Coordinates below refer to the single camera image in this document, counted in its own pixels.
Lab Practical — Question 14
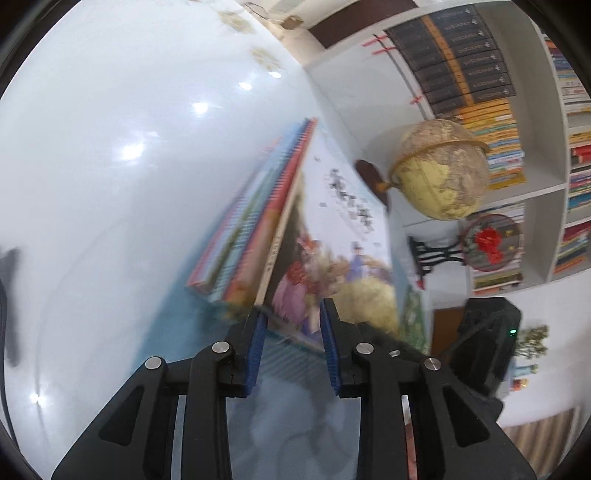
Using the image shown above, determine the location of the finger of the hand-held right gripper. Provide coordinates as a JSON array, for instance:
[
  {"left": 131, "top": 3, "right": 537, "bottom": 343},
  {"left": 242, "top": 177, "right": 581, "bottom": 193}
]
[{"left": 353, "top": 322, "right": 432, "bottom": 361}]

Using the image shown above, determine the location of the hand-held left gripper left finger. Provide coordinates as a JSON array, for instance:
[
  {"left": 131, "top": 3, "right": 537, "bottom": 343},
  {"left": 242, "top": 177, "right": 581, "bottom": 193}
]
[{"left": 51, "top": 307, "right": 269, "bottom": 480}]

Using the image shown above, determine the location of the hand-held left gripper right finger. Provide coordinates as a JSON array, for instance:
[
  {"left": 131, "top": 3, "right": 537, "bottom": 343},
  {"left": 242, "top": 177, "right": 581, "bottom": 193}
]
[{"left": 320, "top": 296, "right": 539, "bottom": 480}]

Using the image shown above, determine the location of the stack of assorted sorted books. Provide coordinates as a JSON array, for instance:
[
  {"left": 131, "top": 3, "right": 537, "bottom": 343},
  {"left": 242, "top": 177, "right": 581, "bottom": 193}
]
[{"left": 185, "top": 117, "right": 319, "bottom": 319}]

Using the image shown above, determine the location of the illustrated white picture book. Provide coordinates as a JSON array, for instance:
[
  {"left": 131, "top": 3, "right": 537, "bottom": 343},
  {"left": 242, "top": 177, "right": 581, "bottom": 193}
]
[{"left": 256, "top": 124, "right": 402, "bottom": 354}]

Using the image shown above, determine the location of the brown wooden cabinet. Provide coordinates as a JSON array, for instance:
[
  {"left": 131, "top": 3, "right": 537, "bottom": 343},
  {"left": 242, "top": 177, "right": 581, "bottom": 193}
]
[{"left": 431, "top": 307, "right": 467, "bottom": 358}]

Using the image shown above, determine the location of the small potted plant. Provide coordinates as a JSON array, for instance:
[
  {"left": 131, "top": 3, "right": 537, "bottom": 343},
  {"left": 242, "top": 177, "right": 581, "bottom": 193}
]
[{"left": 512, "top": 325, "right": 550, "bottom": 361}]

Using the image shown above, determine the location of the light blue textured mat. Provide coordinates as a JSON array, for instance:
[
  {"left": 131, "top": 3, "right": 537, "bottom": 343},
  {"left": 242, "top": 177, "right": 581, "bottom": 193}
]
[{"left": 171, "top": 272, "right": 435, "bottom": 480}]

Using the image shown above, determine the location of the round red-rimmed embroidered fan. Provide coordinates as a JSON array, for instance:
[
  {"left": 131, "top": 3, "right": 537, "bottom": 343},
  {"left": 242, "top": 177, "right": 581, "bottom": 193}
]
[{"left": 462, "top": 213, "right": 525, "bottom": 271}]

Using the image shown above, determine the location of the antique yellow desk globe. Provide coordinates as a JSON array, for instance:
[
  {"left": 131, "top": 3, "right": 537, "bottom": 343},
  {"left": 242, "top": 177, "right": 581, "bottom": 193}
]
[{"left": 355, "top": 119, "right": 491, "bottom": 221}]

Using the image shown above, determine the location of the white bookshelf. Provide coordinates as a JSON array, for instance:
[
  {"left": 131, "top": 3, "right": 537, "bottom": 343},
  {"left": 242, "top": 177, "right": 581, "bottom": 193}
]
[{"left": 305, "top": 0, "right": 591, "bottom": 296}]

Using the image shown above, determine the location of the row of dark hardcover volumes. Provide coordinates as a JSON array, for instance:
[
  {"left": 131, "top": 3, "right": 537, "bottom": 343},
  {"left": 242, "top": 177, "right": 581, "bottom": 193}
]
[{"left": 384, "top": 8, "right": 517, "bottom": 116}]

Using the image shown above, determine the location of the black cable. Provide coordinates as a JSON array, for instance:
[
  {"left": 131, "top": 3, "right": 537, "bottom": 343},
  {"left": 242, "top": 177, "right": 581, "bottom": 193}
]
[{"left": 0, "top": 277, "right": 14, "bottom": 435}]

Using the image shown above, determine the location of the gold flower wall sticker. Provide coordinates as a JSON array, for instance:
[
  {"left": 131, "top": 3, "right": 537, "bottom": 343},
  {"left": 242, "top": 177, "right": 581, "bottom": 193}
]
[
  {"left": 249, "top": 46, "right": 284, "bottom": 79},
  {"left": 217, "top": 7, "right": 252, "bottom": 33}
]

